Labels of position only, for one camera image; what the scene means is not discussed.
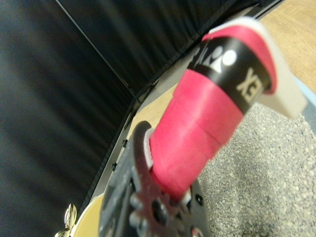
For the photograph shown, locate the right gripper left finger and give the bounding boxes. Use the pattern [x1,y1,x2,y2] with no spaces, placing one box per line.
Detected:
[98,137,140,237]

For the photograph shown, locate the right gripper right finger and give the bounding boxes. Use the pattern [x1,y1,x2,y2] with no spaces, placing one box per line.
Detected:
[130,120,190,237]

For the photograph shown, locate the white scoop with red handle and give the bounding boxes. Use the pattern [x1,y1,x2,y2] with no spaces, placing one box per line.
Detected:
[147,16,308,203]

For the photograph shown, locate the white bin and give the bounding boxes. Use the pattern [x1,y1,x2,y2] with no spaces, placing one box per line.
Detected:
[54,192,107,237]

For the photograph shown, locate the blue litter tray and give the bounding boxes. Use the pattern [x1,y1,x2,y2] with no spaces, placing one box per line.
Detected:
[191,79,316,237]

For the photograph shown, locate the black curtain stand pole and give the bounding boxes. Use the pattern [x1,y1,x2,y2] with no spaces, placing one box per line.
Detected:
[55,0,142,102]

